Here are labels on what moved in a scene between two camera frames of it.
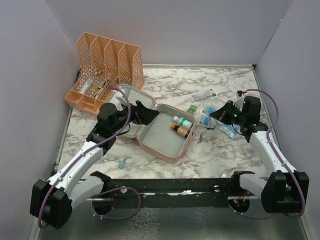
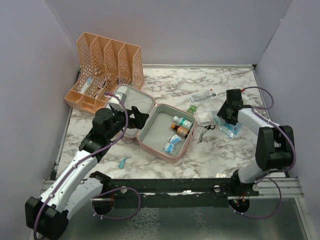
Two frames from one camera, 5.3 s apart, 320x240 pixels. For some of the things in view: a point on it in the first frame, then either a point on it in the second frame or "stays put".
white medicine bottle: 183,121 stays put
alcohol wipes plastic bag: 204,118 -> 169,147
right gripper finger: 229,117 -> 233,94
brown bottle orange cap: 181,130 stays put
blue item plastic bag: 232,130 stays put
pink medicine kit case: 168,134 stays put
